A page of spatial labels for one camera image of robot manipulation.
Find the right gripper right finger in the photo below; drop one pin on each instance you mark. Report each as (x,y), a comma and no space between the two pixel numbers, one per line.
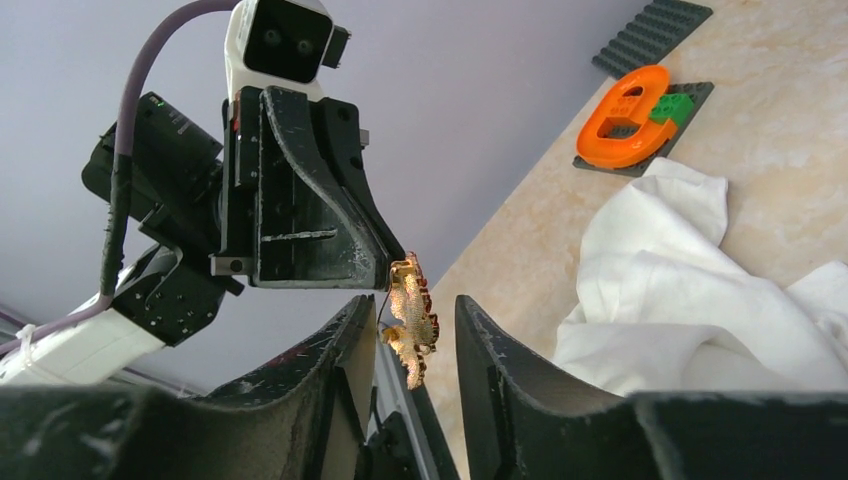
(525,418)

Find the white t-shirt garment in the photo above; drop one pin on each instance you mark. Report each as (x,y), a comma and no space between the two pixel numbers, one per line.
(662,307)

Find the small dark mat under dispenser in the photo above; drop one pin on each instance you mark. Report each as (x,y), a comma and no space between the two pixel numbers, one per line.
(699,91)

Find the green lego brick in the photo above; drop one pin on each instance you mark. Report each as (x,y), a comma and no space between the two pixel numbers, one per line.
(675,108)

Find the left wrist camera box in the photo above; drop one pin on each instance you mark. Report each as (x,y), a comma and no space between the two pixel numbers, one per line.
(281,43)

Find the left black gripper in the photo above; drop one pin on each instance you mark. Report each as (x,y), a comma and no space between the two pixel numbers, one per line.
(282,201)

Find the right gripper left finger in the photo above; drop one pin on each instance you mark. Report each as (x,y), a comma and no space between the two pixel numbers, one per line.
(302,415)

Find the dark grey lego baseplate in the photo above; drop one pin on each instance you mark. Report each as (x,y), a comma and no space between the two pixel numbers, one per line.
(659,28)

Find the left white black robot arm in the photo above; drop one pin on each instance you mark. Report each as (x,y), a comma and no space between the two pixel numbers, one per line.
(160,301)

